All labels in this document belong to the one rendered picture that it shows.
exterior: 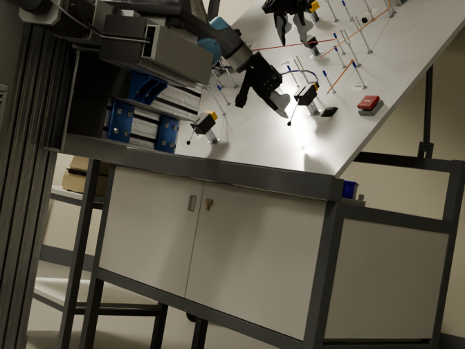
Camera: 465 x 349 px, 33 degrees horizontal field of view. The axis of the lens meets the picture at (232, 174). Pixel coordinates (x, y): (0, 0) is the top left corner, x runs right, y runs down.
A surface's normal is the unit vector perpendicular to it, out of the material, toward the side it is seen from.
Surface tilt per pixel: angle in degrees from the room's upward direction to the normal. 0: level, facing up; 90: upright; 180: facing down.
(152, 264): 90
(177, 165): 90
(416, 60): 50
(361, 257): 90
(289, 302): 90
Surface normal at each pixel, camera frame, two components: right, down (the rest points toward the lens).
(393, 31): -0.46, -0.74
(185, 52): 0.92, 0.15
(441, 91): -0.36, -0.07
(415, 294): 0.65, 0.10
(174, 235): -0.74, -0.14
